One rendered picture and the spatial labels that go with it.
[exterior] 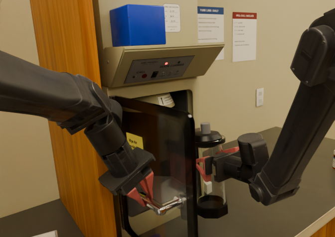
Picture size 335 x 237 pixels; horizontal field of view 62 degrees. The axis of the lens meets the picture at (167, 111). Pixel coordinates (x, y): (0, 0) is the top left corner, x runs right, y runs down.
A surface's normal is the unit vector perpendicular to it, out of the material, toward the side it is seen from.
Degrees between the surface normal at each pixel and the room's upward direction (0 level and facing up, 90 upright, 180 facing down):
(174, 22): 90
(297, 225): 0
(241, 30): 90
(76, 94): 62
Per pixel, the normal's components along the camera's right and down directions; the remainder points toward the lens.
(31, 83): 0.89, -0.44
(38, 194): 0.58, 0.15
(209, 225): -0.05, -0.97
